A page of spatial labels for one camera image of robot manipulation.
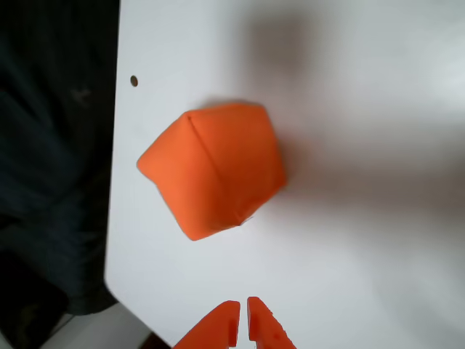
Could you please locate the person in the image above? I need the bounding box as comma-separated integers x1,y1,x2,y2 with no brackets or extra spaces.
0,0,121,317

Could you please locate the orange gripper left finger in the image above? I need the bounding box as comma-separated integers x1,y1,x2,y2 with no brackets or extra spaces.
173,300,241,349

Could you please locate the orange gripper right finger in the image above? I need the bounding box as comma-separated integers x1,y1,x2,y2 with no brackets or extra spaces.
246,296,298,349

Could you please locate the orange bean bag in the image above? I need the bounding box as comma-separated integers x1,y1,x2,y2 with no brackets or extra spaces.
137,103,287,241

